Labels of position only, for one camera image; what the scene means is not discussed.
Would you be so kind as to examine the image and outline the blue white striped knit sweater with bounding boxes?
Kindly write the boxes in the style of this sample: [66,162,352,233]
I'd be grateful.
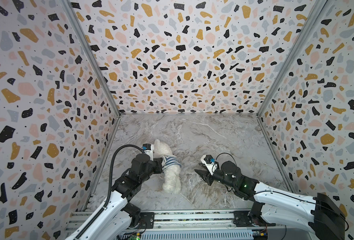
[162,155,181,171]

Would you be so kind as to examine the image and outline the white fluffy teddy bear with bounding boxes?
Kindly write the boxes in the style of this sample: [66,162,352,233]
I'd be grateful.
[154,139,181,195]

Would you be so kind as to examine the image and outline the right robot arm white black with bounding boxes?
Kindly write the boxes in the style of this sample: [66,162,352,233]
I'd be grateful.
[195,156,349,240]

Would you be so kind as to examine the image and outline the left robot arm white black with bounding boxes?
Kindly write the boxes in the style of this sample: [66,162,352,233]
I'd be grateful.
[67,154,163,240]

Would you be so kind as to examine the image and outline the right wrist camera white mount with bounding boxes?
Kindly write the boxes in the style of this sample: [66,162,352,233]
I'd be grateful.
[201,155,218,175]

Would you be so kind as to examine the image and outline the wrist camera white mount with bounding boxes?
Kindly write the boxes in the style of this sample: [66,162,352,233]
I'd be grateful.
[201,155,218,175]
[143,144,154,161]

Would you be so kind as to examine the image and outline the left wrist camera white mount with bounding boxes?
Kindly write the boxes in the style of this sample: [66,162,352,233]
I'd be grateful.
[143,144,154,161]

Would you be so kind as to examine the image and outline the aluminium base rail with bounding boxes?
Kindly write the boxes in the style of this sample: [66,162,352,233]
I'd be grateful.
[64,208,273,232]

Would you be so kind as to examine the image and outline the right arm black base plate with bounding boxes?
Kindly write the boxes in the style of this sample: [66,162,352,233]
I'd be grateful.
[233,202,276,227]

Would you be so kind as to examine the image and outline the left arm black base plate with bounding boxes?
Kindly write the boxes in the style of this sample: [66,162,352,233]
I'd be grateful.
[128,212,155,230]

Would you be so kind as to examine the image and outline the black corrugated cable conduit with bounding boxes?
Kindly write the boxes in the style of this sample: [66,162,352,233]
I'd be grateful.
[74,144,145,240]

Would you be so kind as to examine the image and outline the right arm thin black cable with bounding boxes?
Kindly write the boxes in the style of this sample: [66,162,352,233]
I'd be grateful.
[214,152,350,232]

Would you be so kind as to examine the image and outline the grey vented cable duct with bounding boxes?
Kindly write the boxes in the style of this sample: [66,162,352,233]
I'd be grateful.
[114,230,254,240]

